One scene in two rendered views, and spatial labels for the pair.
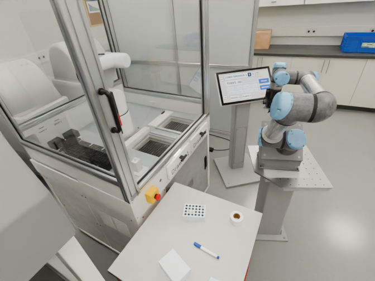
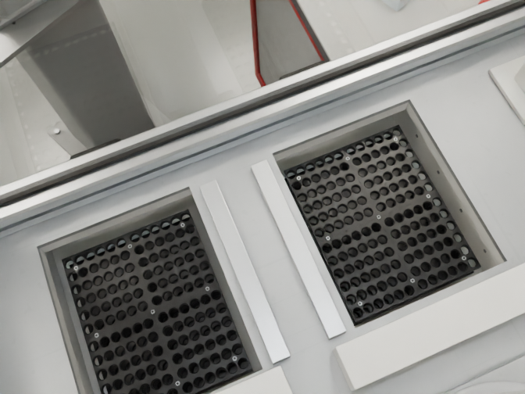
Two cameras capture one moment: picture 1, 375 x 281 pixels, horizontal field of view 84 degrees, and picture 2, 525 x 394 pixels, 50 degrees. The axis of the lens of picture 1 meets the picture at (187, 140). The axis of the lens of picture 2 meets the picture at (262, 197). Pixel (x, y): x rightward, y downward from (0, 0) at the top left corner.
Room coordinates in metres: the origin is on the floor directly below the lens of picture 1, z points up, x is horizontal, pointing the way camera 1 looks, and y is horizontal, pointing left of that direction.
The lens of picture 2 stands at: (1.47, 0.28, 1.60)
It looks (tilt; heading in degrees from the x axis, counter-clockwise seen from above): 69 degrees down; 220
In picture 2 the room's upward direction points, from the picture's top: 5 degrees counter-clockwise
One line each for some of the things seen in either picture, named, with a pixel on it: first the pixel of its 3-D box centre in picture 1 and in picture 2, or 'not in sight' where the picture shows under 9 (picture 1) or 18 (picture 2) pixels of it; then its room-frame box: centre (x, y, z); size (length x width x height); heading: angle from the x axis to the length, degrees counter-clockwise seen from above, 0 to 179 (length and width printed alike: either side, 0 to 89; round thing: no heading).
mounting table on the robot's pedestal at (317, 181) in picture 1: (283, 169); not in sight; (1.08, -0.68, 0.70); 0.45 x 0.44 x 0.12; 83
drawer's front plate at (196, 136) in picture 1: (199, 136); not in sight; (1.36, -0.10, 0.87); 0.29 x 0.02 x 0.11; 149
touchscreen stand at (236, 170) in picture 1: (240, 135); not in sight; (1.84, -0.58, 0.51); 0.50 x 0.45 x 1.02; 8
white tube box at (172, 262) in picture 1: (174, 267); not in sight; (0.44, 0.11, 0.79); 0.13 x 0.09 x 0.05; 39
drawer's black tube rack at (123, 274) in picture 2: not in sight; (158, 316); (1.46, 0.08, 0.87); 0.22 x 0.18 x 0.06; 59
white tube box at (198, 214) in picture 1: (194, 212); not in sight; (0.73, 0.00, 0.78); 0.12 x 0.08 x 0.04; 80
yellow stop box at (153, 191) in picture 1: (152, 194); not in sight; (0.80, 0.22, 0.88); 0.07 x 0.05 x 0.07; 149
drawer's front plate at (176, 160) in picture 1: (179, 159); not in sight; (1.09, 0.07, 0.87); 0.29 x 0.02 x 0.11; 149
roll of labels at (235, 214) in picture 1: (236, 218); not in sight; (0.67, -0.23, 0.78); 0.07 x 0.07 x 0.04
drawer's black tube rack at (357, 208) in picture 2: not in sight; (374, 224); (1.19, 0.24, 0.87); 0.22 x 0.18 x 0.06; 59
